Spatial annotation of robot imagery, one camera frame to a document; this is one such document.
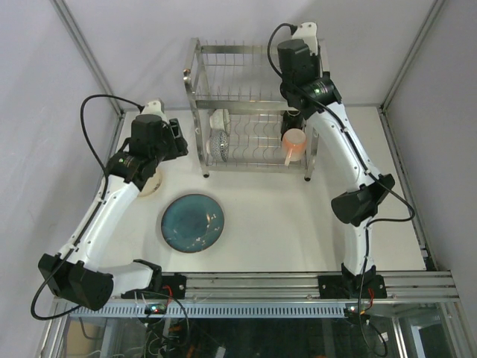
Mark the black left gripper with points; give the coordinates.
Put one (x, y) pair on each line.
(178, 136)

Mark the teal patterned white bowl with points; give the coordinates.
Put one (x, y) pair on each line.
(220, 121)

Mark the dark blue patterned bowl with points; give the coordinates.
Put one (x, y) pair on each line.
(217, 146)

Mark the cream plate with floral print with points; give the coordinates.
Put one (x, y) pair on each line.
(152, 184)

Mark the stainless steel dish rack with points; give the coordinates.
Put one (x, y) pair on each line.
(239, 78)

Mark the black mug cream inside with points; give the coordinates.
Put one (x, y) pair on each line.
(291, 120)

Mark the pink ceramic mug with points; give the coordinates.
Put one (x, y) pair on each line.
(294, 143)

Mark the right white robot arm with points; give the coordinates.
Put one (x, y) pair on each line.
(317, 99)

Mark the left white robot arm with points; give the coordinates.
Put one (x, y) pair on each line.
(75, 272)

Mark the blue glazed ceramic plate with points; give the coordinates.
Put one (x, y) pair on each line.
(192, 223)

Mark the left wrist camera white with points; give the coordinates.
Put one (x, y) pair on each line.
(154, 107)

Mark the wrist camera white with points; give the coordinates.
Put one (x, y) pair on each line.
(307, 32)
(154, 107)

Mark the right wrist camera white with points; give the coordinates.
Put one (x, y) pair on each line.
(307, 32)

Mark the aluminium frame post left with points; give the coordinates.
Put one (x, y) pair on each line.
(72, 27)

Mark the aluminium frame post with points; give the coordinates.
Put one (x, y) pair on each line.
(410, 56)
(72, 27)

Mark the perforated cable tray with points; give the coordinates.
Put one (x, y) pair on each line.
(217, 310)

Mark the aluminium frame post right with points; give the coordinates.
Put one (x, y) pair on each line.
(410, 56)

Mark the aluminium front rail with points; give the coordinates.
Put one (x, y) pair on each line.
(253, 285)

